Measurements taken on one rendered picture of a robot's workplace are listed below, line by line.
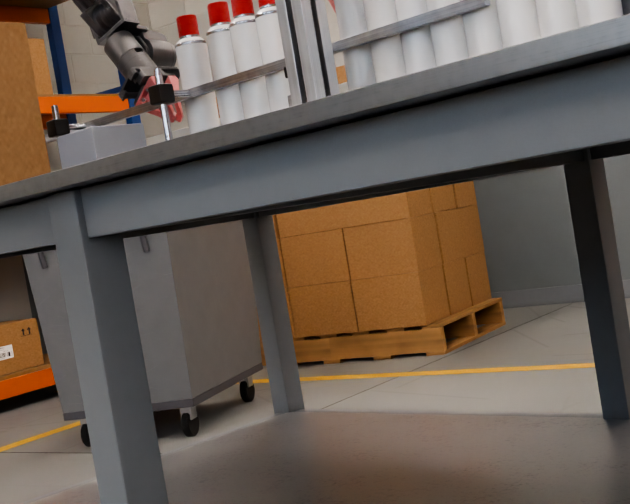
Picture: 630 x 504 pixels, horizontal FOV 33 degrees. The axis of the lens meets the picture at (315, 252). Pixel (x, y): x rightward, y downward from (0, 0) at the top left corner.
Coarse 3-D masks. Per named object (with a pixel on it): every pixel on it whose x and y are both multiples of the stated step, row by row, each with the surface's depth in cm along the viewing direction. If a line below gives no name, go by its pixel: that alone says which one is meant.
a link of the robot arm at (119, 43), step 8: (120, 32) 183; (128, 32) 184; (112, 40) 183; (120, 40) 182; (128, 40) 182; (136, 40) 184; (104, 48) 184; (112, 48) 182; (120, 48) 182; (128, 48) 181; (136, 48) 182; (144, 48) 186; (112, 56) 183; (120, 56) 181
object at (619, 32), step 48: (528, 48) 76; (576, 48) 73; (624, 48) 73; (336, 96) 89; (384, 96) 86; (432, 96) 85; (192, 144) 103; (240, 144) 101; (0, 192) 130; (48, 192) 126
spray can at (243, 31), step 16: (240, 0) 161; (240, 16) 161; (240, 32) 160; (256, 32) 161; (240, 48) 160; (256, 48) 160; (240, 64) 161; (256, 64) 160; (256, 80) 160; (256, 96) 160; (256, 112) 161
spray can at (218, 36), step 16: (224, 16) 165; (208, 32) 164; (224, 32) 164; (208, 48) 166; (224, 48) 164; (224, 64) 164; (224, 96) 164; (240, 96) 164; (224, 112) 165; (240, 112) 164
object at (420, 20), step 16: (464, 0) 130; (480, 0) 128; (416, 16) 135; (432, 16) 133; (448, 16) 132; (368, 32) 141; (384, 32) 139; (400, 32) 138; (336, 48) 145; (272, 64) 154; (224, 80) 162; (240, 80) 159; (192, 96) 167; (128, 112) 179; (144, 112) 177
